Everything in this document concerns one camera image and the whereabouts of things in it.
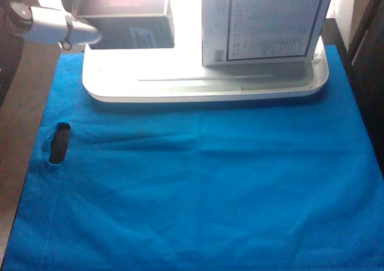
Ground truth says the white plastic tray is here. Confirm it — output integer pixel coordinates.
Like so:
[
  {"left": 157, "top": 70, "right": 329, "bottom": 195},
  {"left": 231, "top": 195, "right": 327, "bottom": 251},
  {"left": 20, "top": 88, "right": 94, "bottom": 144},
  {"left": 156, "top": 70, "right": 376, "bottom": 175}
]
[{"left": 82, "top": 28, "right": 330, "bottom": 104}]

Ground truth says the blue cloth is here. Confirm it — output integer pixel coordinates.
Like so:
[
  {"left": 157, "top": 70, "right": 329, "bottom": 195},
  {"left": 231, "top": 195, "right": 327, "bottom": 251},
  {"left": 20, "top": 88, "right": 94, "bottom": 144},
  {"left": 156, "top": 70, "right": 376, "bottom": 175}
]
[{"left": 0, "top": 44, "right": 384, "bottom": 271}]

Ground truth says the dark blue box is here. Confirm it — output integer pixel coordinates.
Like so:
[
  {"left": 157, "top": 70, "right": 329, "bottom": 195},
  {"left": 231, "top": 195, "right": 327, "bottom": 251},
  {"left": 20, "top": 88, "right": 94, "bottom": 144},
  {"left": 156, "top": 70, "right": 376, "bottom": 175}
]
[{"left": 200, "top": 0, "right": 335, "bottom": 67}]

